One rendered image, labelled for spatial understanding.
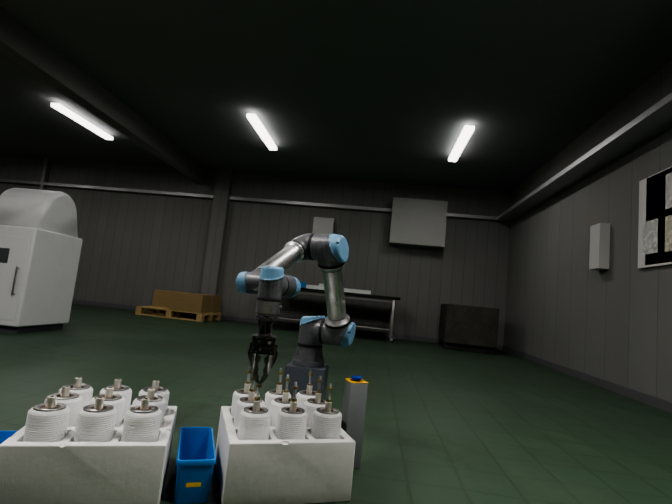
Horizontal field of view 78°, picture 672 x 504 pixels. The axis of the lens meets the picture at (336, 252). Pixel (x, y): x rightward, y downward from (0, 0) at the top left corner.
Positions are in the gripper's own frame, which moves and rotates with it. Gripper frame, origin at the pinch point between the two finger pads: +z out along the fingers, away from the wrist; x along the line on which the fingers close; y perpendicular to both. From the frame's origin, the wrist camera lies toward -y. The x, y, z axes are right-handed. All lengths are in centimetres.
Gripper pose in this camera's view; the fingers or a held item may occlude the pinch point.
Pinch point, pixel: (260, 378)
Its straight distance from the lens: 139.3
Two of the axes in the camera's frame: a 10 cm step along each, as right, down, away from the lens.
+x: 9.9, 1.1, 1.1
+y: 1.3, -1.0, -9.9
